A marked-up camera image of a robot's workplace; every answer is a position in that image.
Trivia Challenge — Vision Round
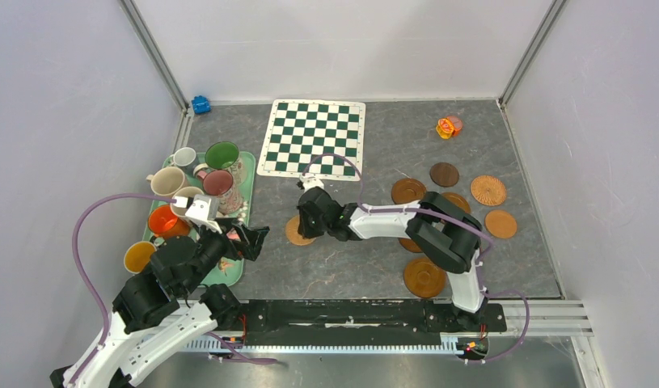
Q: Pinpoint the plain orange cork coaster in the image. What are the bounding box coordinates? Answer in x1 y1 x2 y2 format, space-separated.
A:
484 209 517 238

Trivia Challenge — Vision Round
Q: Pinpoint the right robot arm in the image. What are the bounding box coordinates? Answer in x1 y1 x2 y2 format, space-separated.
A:
297 188 488 330

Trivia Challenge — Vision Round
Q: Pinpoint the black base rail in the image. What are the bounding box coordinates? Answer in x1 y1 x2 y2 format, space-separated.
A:
208 299 507 346

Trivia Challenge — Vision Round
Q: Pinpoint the green floral tray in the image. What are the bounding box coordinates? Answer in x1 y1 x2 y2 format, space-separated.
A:
142 151 256 286

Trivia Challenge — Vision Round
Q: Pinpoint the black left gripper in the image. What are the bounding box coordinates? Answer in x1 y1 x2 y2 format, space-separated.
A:
180 217 270 294

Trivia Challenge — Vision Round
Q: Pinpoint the woven rattan coaster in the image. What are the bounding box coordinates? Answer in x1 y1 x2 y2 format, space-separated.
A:
285 215 315 246
471 175 507 206

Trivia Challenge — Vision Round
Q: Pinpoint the grey white mug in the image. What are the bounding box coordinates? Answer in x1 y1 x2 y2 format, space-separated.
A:
166 147 200 175

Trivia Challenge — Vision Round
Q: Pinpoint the green white chessboard mat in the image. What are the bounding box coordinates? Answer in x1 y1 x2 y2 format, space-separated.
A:
256 99 366 181

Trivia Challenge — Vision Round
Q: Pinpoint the yellow interior mug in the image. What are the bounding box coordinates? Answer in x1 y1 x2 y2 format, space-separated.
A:
123 241 157 274

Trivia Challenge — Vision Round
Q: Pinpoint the purple cable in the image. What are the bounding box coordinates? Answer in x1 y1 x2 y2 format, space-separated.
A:
61 192 188 388
301 153 531 365

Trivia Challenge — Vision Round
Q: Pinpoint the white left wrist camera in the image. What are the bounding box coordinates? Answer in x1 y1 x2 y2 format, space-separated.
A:
185 195 222 234

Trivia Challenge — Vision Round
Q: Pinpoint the orange mug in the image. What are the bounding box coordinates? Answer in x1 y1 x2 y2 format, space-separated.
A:
147 205 191 239

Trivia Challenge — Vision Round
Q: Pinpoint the green interior cartoon mug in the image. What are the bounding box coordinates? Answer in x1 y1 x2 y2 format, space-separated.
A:
205 141 247 184

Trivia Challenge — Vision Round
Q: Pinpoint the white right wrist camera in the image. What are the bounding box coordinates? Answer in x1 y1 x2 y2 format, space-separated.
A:
297 173 324 192

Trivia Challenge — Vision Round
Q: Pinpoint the orange pink toy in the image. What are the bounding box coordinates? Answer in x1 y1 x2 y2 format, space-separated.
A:
435 116 463 140

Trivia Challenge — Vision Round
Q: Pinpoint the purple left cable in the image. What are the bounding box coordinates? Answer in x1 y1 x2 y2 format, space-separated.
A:
61 192 188 388

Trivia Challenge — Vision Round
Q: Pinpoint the brown wooden ridged coaster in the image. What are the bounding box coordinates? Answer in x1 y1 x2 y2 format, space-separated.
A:
403 256 446 298
391 178 427 205
441 192 471 213
399 238 422 253

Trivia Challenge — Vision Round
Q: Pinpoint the dark walnut coaster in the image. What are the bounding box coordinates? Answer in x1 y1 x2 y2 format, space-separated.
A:
429 162 460 188

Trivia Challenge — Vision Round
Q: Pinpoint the beige mug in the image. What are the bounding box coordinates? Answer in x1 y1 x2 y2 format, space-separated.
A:
146 167 192 201

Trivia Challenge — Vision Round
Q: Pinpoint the blue toy block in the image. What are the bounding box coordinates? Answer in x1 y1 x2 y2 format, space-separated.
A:
191 95 212 115

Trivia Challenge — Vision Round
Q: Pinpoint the cream ceramic mug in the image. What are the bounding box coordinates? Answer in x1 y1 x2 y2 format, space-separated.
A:
170 186 204 220

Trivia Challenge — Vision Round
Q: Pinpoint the pink ghost pattern mug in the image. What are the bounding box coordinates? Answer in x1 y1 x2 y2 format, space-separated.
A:
202 170 243 214

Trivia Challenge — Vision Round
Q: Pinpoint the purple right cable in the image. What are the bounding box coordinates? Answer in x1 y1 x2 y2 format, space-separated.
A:
301 153 531 365

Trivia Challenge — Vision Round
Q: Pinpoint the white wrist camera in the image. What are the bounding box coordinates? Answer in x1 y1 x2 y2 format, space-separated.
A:
185 195 222 234
297 173 324 192

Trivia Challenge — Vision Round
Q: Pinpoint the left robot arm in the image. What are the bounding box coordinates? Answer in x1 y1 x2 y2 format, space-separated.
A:
50 218 269 387

